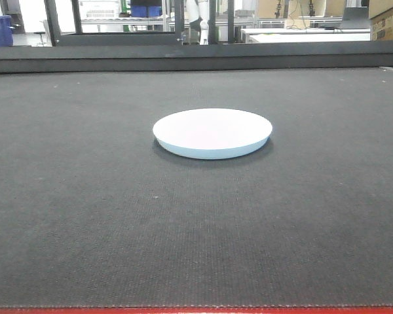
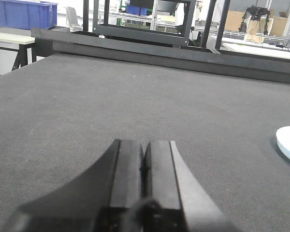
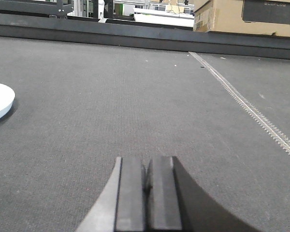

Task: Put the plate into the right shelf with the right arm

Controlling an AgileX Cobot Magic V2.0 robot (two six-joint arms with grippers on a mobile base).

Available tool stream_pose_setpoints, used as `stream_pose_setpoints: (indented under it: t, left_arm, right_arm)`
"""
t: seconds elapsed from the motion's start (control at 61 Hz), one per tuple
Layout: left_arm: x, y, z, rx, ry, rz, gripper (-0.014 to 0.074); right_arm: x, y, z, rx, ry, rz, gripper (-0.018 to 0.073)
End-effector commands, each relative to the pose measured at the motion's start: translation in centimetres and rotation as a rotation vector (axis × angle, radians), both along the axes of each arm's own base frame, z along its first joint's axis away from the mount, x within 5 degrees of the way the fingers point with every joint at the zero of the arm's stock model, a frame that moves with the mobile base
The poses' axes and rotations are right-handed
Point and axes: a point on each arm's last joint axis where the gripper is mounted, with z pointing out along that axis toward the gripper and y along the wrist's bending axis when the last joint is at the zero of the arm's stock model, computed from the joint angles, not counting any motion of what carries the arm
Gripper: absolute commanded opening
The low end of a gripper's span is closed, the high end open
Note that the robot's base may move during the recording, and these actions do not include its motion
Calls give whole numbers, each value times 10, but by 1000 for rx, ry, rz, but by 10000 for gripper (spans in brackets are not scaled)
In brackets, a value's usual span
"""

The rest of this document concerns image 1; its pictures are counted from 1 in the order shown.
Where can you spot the light blue round tray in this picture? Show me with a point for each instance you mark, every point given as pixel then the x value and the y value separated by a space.
pixel 212 133

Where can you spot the white humanoid robot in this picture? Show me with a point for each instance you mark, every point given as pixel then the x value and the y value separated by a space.
pixel 198 12

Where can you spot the white work table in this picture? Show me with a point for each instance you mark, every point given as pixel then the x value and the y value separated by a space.
pixel 312 35

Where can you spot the black metal frame rack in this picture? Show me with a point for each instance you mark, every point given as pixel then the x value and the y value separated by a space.
pixel 119 23

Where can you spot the black fabric table mat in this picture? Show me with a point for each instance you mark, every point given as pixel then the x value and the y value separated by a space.
pixel 94 212

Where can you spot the brown cardboard box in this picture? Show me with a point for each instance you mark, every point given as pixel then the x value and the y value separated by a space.
pixel 381 17

